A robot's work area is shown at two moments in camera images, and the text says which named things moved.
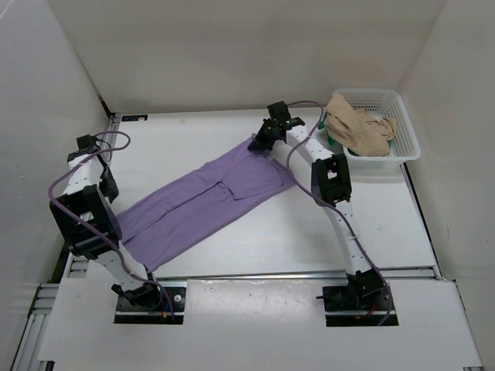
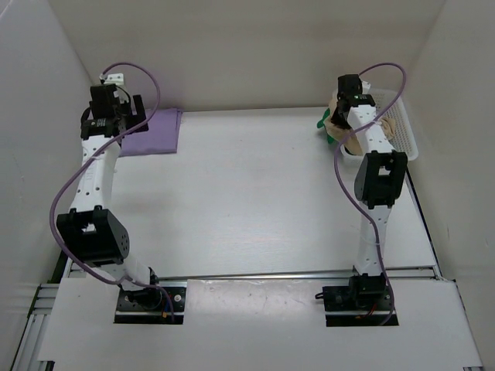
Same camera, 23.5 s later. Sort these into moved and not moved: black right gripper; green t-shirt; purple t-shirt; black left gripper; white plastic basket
Moved: black right gripper; purple t-shirt; black left gripper
Not moved: green t-shirt; white plastic basket
